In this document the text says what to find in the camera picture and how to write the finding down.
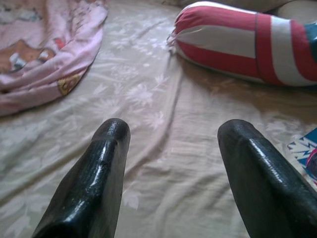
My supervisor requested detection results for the pink cartoon print blanket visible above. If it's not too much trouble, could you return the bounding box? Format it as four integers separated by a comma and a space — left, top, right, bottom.
0, 0, 109, 117

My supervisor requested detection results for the colourful comic book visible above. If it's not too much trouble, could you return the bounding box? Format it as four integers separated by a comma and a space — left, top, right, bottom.
287, 128, 317, 185

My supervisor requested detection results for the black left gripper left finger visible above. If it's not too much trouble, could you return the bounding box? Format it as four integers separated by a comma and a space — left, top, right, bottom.
31, 118, 131, 238

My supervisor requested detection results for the beige floral pillow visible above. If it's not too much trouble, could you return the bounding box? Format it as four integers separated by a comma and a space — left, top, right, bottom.
161, 0, 294, 13

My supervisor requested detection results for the beige floral bed sheet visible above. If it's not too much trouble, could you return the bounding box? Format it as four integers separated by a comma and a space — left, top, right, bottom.
0, 0, 317, 238

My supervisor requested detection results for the plain white pillow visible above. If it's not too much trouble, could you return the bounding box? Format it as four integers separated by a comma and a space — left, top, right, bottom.
276, 0, 317, 20

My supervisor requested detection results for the red white striped bolster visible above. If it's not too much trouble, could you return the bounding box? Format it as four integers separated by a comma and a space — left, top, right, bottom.
167, 1, 317, 87

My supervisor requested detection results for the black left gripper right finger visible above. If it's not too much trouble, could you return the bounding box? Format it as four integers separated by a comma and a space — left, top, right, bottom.
217, 119, 317, 238

